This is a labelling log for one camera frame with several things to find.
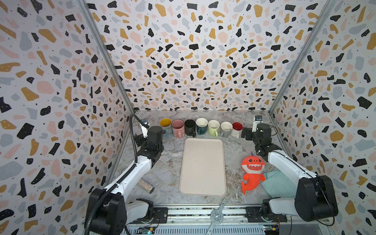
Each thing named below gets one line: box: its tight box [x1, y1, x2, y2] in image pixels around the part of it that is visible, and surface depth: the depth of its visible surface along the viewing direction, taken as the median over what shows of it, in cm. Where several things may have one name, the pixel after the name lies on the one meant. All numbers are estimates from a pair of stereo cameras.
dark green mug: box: [195, 117, 209, 136], surface depth 103 cm
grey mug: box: [220, 121, 233, 138], surface depth 103 cm
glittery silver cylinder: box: [137, 178, 155, 194], surface depth 82 cm
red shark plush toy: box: [241, 151, 266, 195], surface depth 85 cm
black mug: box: [184, 118, 197, 138], surface depth 105 cm
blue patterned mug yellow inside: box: [159, 117, 174, 139], surface depth 103 cm
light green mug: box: [208, 119, 220, 137], surface depth 103 cm
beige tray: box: [178, 138, 227, 197], surface depth 92 cm
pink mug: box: [171, 118, 186, 139], surface depth 102 cm
